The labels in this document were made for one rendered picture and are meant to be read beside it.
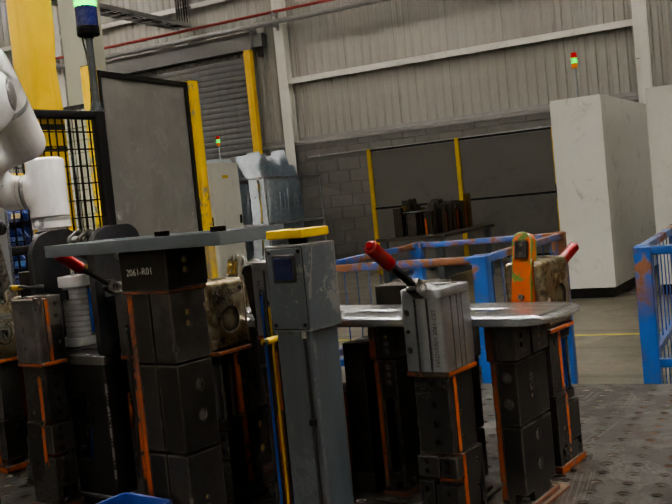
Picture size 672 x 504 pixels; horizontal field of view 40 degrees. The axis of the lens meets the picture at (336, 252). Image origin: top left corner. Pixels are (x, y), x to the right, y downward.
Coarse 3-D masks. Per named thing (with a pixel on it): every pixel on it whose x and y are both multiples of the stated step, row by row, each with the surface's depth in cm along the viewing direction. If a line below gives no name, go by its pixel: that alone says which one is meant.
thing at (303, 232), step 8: (272, 232) 118; (280, 232) 118; (288, 232) 117; (296, 232) 116; (304, 232) 116; (312, 232) 118; (320, 232) 119; (328, 232) 120; (288, 240) 120; (296, 240) 119; (304, 240) 119
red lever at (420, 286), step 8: (368, 248) 115; (376, 248) 115; (376, 256) 116; (384, 256) 116; (384, 264) 117; (392, 264) 118; (400, 272) 120; (408, 280) 122; (416, 280) 123; (408, 288) 123; (416, 288) 123; (424, 288) 124; (416, 296) 124; (424, 296) 124
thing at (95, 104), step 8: (80, 32) 281; (88, 32) 281; (96, 32) 282; (88, 40) 283; (88, 48) 283; (88, 56) 283; (88, 64) 284; (88, 72) 285; (96, 80) 284; (96, 88) 284; (96, 96) 284; (96, 104) 284
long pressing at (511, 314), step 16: (400, 304) 160; (480, 304) 149; (496, 304) 147; (512, 304) 145; (528, 304) 143; (544, 304) 141; (560, 304) 140; (576, 304) 140; (352, 320) 146; (368, 320) 144; (384, 320) 142; (400, 320) 140; (480, 320) 132; (496, 320) 131; (512, 320) 129; (528, 320) 129; (544, 320) 129
